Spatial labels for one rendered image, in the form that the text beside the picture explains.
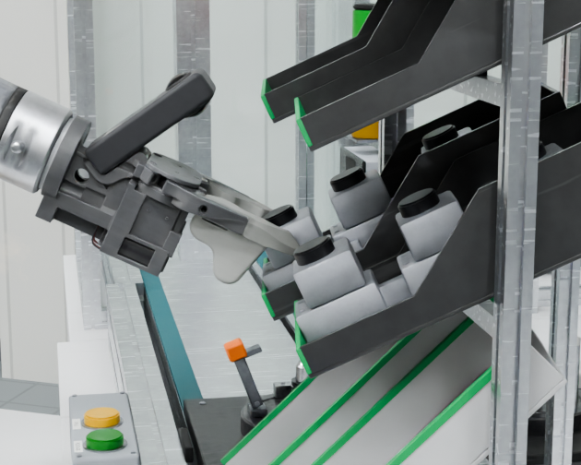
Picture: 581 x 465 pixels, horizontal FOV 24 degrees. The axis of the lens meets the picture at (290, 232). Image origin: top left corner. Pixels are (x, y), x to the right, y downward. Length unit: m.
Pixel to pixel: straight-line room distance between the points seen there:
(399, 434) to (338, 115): 0.30
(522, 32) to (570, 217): 0.14
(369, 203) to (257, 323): 0.97
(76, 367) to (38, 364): 2.70
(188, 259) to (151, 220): 1.41
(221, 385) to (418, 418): 0.73
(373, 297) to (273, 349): 0.97
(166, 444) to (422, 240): 0.57
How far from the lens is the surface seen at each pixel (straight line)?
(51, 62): 4.52
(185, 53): 2.43
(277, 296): 1.08
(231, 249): 1.08
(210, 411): 1.53
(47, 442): 1.77
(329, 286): 0.97
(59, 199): 1.10
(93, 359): 2.10
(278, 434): 1.24
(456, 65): 0.91
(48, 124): 1.08
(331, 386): 1.23
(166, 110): 1.07
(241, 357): 1.43
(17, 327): 4.76
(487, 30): 0.91
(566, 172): 0.93
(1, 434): 1.81
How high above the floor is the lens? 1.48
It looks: 12 degrees down
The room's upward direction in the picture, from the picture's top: straight up
